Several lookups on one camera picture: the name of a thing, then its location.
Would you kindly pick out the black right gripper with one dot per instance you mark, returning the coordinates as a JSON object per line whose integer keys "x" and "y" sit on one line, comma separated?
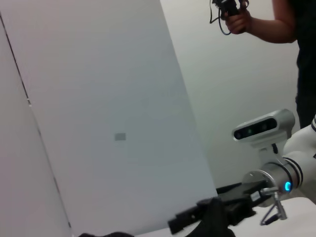
{"x": 237, "y": 195}

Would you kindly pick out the person bare forearm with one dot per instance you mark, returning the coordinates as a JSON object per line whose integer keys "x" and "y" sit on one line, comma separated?
{"x": 271, "y": 27}

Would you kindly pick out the person hand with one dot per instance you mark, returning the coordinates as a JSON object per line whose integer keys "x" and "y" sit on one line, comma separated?
{"x": 239, "y": 24}

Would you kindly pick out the person torso black shirt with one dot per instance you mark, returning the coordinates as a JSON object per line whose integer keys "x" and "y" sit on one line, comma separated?
{"x": 307, "y": 61}

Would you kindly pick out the black handheld controller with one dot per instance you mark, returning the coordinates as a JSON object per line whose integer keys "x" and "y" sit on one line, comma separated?
{"x": 229, "y": 7}

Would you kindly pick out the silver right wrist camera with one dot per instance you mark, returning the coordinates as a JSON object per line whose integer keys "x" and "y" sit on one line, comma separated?
{"x": 261, "y": 128}

